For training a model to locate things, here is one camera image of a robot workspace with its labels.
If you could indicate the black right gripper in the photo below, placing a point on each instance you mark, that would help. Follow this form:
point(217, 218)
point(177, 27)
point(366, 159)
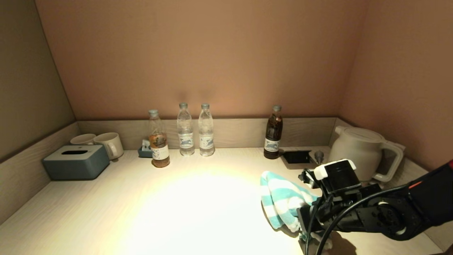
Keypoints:
point(339, 212)

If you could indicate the teal white striped towel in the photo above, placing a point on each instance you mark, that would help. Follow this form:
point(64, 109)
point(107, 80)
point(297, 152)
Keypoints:
point(283, 198)

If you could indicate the black red right robot arm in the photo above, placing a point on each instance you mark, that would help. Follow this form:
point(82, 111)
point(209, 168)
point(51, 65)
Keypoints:
point(424, 202)

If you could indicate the grey kettle power plug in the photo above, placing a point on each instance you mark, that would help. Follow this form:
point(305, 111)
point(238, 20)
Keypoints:
point(319, 156)

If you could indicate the white electric kettle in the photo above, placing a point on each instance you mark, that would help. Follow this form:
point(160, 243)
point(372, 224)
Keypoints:
point(357, 150)

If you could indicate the black recessed power socket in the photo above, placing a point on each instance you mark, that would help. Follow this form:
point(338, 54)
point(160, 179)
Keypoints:
point(297, 157)

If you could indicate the dark tea bottle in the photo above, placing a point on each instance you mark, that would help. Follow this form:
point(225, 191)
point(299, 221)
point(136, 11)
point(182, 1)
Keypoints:
point(273, 138)

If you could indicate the clear water bottle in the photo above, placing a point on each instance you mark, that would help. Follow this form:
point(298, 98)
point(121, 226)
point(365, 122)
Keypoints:
point(206, 138)
point(185, 138)

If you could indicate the half-full amber tea bottle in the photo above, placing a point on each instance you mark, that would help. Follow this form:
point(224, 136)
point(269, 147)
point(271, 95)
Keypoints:
point(160, 148)

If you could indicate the small blue tray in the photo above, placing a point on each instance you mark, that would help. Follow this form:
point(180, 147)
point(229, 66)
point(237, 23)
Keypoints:
point(143, 153)

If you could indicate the grey-blue tissue box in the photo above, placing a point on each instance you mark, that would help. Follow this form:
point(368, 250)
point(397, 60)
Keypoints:
point(74, 164)

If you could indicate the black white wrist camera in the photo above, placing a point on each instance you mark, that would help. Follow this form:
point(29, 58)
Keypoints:
point(338, 175)

